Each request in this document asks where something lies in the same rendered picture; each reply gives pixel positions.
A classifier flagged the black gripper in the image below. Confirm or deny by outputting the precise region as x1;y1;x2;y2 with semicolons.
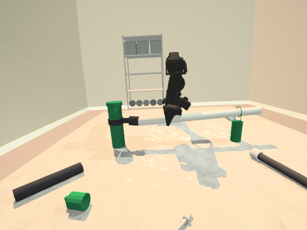
162;88;182;126

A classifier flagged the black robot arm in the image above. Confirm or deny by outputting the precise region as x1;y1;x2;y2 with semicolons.
166;52;191;110

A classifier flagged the green post with cap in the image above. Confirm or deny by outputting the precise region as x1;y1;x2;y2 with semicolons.
106;101;126;149

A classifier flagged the green cylinder with hook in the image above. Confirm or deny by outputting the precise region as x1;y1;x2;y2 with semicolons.
230;118;243;142

